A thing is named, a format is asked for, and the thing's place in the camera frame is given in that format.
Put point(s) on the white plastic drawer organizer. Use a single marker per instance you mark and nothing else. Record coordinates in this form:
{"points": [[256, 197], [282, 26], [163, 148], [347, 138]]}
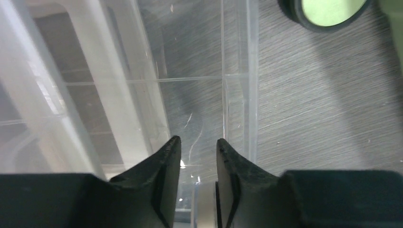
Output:
{"points": [[97, 86]]}

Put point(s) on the green hard-shell suitcase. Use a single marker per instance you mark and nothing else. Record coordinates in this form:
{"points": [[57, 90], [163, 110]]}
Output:
{"points": [[333, 15]]}

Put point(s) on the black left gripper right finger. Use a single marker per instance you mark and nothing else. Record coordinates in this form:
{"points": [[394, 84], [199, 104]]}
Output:
{"points": [[249, 197]]}

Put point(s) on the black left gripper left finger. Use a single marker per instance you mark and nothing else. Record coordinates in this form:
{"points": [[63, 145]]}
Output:
{"points": [[143, 196]]}

